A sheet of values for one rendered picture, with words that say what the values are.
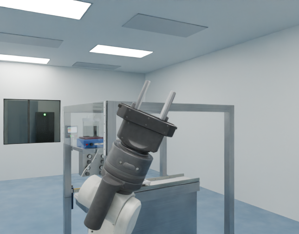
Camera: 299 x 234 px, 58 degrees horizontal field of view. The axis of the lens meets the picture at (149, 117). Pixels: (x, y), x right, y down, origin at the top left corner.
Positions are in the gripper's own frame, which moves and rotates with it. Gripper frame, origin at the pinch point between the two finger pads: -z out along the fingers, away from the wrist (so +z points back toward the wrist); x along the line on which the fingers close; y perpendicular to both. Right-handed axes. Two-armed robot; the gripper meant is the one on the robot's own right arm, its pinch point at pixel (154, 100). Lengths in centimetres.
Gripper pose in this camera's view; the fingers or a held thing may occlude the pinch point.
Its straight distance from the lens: 53.8
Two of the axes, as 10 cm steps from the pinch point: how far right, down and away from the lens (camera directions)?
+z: -3.9, 9.1, 1.0
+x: -9.2, -3.8, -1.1
